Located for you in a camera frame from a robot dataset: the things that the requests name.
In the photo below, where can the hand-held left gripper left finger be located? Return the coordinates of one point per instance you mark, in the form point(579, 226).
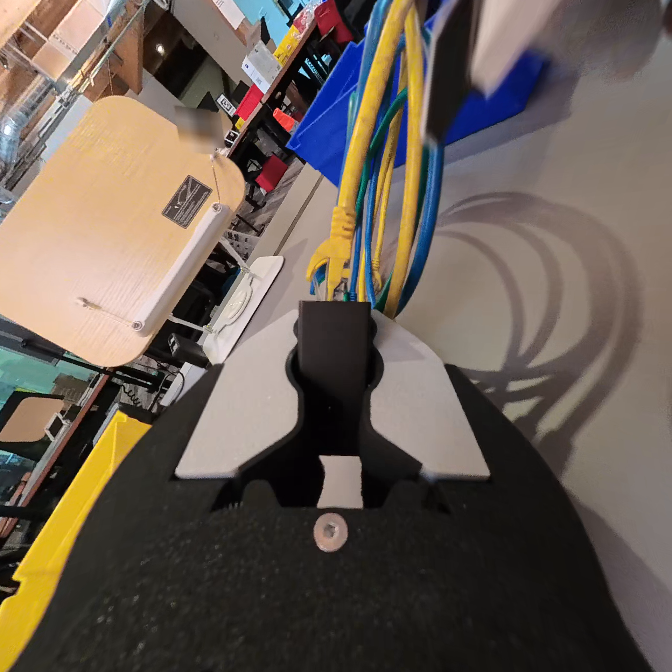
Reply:
point(246, 409)

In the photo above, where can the orange cone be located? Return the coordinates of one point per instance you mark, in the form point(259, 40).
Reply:
point(284, 119)

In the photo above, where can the blue plastic bin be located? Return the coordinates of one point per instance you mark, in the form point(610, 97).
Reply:
point(325, 120)

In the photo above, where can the silver air duct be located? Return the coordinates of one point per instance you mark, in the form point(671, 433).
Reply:
point(21, 131)

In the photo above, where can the storage shelf rack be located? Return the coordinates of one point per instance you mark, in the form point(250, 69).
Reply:
point(294, 68)

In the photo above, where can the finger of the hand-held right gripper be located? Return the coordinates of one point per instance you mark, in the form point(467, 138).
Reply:
point(498, 36)

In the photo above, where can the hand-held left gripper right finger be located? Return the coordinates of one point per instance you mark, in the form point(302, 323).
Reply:
point(425, 414)

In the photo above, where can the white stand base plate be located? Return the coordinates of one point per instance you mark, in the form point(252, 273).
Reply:
point(246, 304)

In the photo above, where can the yellow plastic bin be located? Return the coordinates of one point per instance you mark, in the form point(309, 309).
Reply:
point(78, 504)

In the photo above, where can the black ethernet port block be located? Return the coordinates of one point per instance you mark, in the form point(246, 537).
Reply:
point(330, 357)

